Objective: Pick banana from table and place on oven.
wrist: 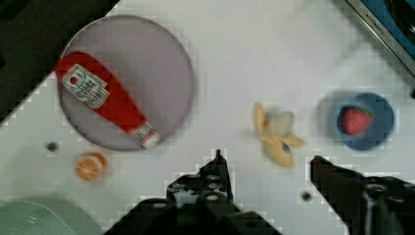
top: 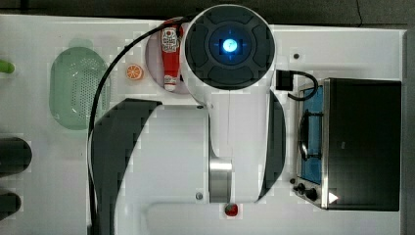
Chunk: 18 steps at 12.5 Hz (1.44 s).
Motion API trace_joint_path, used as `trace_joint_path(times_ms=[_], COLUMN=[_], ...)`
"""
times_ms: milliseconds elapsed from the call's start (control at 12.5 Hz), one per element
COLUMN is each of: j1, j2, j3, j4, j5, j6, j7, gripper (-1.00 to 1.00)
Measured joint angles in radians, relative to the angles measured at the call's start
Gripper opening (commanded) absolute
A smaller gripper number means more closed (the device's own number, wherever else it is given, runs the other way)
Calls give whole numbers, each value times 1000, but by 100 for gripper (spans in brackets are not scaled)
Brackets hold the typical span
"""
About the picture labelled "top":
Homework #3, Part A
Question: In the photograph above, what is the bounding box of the orange slice toy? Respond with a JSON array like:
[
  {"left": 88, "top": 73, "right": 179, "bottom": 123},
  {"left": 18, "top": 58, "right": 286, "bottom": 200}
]
[{"left": 126, "top": 64, "right": 144, "bottom": 80}]

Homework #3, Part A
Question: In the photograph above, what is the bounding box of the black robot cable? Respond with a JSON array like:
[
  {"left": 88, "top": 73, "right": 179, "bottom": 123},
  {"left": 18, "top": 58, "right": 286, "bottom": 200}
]
[{"left": 87, "top": 16, "right": 197, "bottom": 235}]

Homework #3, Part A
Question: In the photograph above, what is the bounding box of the red ketchup bottle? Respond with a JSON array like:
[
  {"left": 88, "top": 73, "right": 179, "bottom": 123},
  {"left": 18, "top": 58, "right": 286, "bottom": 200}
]
[{"left": 161, "top": 24, "right": 182, "bottom": 91}]

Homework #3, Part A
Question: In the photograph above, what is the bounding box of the black pot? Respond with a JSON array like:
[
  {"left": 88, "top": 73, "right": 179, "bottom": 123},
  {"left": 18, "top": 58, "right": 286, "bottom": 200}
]
[{"left": 0, "top": 137, "right": 32, "bottom": 176}]

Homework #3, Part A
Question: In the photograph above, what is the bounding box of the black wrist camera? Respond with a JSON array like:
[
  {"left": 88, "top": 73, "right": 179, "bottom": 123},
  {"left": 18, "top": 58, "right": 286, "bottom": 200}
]
[{"left": 275, "top": 70, "right": 294, "bottom": 91}]

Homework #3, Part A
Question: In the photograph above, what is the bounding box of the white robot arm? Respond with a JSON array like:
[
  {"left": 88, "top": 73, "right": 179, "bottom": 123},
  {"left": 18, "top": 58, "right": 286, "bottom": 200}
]
[{"left": 180, "top": 4, "right": 286, "bottom": 204}]

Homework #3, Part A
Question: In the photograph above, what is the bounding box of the red strawberry toy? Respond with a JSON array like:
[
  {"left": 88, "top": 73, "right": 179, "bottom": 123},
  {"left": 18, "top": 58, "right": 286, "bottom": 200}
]
[{"left": 224, "top": 204, "right": 239, "bottom": 217}]

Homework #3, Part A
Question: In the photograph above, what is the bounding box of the green toy vegetable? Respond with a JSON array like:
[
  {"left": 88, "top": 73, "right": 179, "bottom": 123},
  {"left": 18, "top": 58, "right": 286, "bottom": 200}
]
[{"left": 0, "top": 60, "right": 15, "bottom": 73}]

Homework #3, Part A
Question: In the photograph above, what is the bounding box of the green plastic colander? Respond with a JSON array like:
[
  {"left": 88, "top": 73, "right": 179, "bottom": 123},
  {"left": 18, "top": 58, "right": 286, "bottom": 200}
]
[{"left": 49, "top": 38, "right": 107, "bottom": 130}]

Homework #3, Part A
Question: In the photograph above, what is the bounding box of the black and steel toaster oven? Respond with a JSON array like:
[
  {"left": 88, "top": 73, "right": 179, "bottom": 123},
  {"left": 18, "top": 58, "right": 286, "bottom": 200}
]
[{"left": 294, "top": 78, "right": 401, "bottom": 212}]

